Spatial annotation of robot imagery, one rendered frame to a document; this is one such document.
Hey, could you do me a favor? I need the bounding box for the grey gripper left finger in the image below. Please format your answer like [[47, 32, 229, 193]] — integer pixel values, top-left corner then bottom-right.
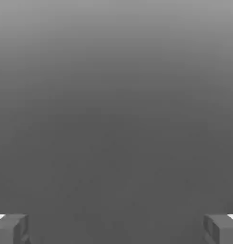
[[0, 213, 30, 244]]

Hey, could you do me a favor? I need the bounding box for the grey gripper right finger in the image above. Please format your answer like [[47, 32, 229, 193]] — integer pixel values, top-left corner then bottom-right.
[[202, 213, 233, 244]]

